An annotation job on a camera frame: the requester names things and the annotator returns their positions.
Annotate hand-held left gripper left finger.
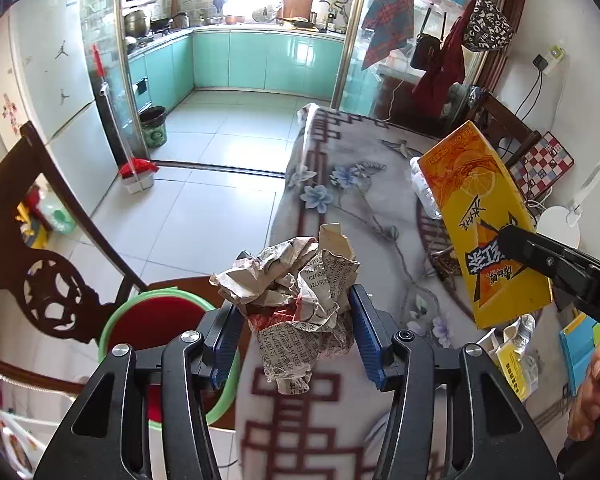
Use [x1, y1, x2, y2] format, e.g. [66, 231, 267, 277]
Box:
[32, 300, 244, 480]

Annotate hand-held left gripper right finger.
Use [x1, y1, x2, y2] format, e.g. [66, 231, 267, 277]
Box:
[347, 284, 563, 480]

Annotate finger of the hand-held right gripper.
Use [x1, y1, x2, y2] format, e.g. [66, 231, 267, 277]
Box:
[497, 225, 600, 331]

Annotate newspaper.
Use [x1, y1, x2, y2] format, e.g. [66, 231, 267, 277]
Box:
[210, 223, 361, 396]

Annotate red bin with green rim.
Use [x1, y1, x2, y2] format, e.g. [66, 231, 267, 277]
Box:
[98, 284, 241, 432]

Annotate orange drink carton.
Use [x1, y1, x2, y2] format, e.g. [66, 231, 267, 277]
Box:
[417, 120, 553, 330]

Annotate clear plastic bottle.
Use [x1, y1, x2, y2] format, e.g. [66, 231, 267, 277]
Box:
[409, 156, 443, 221]

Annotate person's right hand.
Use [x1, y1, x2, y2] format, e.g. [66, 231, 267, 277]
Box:
[567, 337, 600, 443]

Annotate white desk lamp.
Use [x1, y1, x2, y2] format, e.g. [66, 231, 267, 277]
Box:
[536, 157, 600, 251]

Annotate blue book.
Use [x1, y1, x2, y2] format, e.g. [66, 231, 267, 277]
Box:
[560, 312, 600, 396]

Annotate checkered cushion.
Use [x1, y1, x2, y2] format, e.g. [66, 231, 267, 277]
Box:
[510, 131, 576, 201]

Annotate brown patterned box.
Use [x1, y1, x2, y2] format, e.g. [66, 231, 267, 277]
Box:
[432, 252, 463, 281]

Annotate yellow snack packet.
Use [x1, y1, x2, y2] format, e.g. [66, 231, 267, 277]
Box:
[490, 330, 541, 403]

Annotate dark wooden chair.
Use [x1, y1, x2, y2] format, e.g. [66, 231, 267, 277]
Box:
[472, 92, 543, 171]

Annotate white power strip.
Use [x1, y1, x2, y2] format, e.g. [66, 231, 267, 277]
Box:
[532, 46, 566, 76]

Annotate red and white mop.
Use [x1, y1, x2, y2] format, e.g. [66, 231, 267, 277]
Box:
[91, 44, 159, 194]

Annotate red garment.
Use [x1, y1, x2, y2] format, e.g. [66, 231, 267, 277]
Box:
[412, 17, 468, 118]

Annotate green plastic jug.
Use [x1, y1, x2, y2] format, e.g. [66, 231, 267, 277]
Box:
[40, 195, 76, 235]

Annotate printed plastic bag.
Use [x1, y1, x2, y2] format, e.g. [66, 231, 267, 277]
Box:
[0, 410, 36, 476]

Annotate yellow toy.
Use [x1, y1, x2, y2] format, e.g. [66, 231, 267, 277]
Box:
[15, 202, 48, 251]

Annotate dark green waste bin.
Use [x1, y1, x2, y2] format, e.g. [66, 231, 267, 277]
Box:
[139, 106, 168, 149]

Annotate dark brown handbag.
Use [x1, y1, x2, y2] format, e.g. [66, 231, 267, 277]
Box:
[411, 10, 443, 72]

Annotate black and white patterned bag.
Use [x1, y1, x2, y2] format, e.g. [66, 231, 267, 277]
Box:
[461, 0, 511, 53]

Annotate carved wooden chair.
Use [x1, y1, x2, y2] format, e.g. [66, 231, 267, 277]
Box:
[0, 121, 151, 396]

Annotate teal kitchen cabinets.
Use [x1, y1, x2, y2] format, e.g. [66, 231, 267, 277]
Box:
[127, 27, 348, 116]

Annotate plaid cloth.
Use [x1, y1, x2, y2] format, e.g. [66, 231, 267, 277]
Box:
[361, 0, 421, 71]

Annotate white refrigerator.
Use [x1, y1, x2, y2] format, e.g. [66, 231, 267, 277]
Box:
[0, 0, 121, 216]

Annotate wooden cutting board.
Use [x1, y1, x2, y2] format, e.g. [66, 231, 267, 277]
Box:
[282, 0, 315, 21]

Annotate large metal pot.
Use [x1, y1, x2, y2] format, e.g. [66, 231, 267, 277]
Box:
[124, 7, 148, 36]

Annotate black cable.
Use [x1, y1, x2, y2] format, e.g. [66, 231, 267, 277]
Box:
[497, 65, 543, 156]

